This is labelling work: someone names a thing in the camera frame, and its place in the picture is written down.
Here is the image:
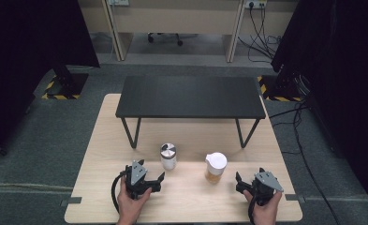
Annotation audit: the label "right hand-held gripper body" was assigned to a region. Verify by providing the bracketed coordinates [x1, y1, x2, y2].
[250, 171, 285, 206]

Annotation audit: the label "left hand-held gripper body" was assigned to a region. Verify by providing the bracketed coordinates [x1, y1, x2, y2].
[124, 159, 152, 201]

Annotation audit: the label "glass jar with silver lid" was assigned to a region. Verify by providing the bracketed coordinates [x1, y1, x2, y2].
[159, 142, 177, 172]

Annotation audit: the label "glass jar with white lid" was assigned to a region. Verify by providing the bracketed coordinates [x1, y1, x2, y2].
[204, 152, 228, 185]

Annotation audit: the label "black shelf with metal legs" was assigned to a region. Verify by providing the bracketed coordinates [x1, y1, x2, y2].
[115, 75, 267, 149]

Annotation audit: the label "person's left hand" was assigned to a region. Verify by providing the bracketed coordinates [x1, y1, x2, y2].
[116, 177, 153, 221]

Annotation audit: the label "person's right hand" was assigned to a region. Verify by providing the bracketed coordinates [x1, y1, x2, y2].
[243, 189, 283, 225]

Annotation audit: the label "grey tape strip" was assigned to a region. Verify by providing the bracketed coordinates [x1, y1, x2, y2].
[285, 193, 306, 204]
[60, 196, 82, 207]

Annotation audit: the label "black stand base, striped tape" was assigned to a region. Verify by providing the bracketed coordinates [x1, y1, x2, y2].
[257, 64, 304, 102]
[40, 65, 90, 100]

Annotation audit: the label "black curtain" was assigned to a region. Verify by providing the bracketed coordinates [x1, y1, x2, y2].
[0, 0, 101, 163]
[270, 0, 368, 217]

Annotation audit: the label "black office chair base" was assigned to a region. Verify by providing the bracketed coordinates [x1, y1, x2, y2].
[147, 32, 184, 47]

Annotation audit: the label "beige desk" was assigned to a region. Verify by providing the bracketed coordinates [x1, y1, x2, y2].
[101, 0, 246, 64]

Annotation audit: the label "left hand-held gripper cable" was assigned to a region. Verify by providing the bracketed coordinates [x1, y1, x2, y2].
[110, 171, 127, 214]

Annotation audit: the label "hand-held gripper cable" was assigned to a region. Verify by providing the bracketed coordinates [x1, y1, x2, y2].
[110, 171, 127, 214]
[247, 193, 259, 225]

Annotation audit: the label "right hand-held gripper cable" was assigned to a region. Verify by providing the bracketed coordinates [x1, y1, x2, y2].
[247, 193, 259, 225]

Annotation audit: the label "black cables on floor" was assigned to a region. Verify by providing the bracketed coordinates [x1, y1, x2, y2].
[269, 102, 342, 225]

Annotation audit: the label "black cables at socket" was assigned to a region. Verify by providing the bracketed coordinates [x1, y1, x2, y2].
[237, 3, 283, 64]

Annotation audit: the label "white wall socket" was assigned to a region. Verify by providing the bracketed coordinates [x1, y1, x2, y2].
[243, 0, 268, 9]

